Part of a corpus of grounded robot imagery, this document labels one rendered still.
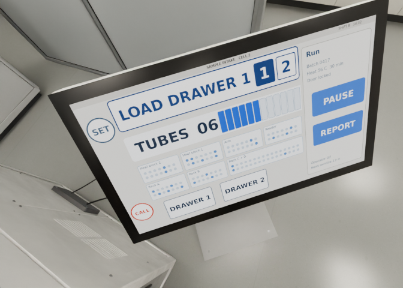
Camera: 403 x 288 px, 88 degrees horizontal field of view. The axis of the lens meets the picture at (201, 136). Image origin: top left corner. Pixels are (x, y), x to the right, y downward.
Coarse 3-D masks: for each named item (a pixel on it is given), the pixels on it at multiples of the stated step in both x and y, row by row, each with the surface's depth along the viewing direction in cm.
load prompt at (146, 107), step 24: (288, 48) 32; (216, 72) 31; (240, 72) 32; (264, 72) 32; (288, 72) 33; (144, 96) 31; (168, 96) 31; (192, 96) 32; (216, 96) 33; (240, 96) 33; (120, 120) 32; (144, 120) 32
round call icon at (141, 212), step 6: (138, 204) 38; (144, 204) 38; (150, 204) 38; (132, 210) 38; (138, 210) 38; (144, 210) 39; (150, 210) 39; (132, 216) 39; (138, 216) 39; (144, 216) 39; (150, 216) 39; (156, 216) 40; (138, 222) 40
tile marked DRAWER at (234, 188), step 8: (240, 176) 39; (248, 176) 40; (256, 176) 40; (264, 176) 40; (224, 184) 39; (232, 184) 40; (240, 184) 40; (248, 184) 40; (256, 184) 41; (264, 184) 41; (224, 192) 40; (232, 192) 40; (240, 192) 41; (248, 192) 41; (224, 200) 41
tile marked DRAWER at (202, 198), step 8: (192, 192) 39; (200, 192) 39; (208, 192) 39; (168, 200) 39; (176, 200) 39; (184, 200) 39; (192, 200) 40; (200, 200) 40; (208, 200) 40; (168, 208) 39; (176, 208) 40; (184, 208) 40; (192, 208) 40; (200, 208) 41; (176, 216) 40
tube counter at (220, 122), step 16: (272, 96) 34; (288, 96) 35; (224, 112) 34; (240, 112) 34; (256, 112) 35; (272, 112) 35; (288, 112) 36; (208, 128) 34; (224, 128) 35; (240, 128) 35
